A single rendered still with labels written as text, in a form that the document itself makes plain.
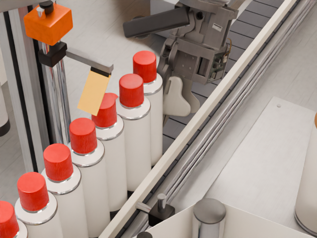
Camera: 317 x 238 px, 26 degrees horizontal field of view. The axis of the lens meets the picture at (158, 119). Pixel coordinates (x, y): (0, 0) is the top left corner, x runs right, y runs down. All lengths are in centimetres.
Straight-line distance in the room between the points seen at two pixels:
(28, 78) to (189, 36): 25
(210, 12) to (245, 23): 37
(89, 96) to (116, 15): 60
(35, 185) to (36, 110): 22
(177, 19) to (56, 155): 31
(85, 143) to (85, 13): 65
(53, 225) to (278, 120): 48
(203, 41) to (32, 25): 28
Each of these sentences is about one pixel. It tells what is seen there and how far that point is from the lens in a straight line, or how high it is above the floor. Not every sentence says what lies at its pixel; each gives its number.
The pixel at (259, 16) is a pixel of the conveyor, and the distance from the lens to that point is 139.
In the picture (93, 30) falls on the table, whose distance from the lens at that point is 143.
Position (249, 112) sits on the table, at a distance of 125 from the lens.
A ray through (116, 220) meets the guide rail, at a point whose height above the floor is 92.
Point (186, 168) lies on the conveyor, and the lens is 111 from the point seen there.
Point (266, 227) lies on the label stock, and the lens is 80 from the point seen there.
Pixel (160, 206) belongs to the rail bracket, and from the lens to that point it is 96.
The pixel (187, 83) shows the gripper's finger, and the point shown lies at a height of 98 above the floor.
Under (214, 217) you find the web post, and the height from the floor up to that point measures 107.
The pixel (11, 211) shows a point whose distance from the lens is 78.
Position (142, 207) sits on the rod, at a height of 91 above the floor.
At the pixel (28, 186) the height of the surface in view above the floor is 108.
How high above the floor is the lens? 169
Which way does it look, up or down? 45 degrees down
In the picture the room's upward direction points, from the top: straight up
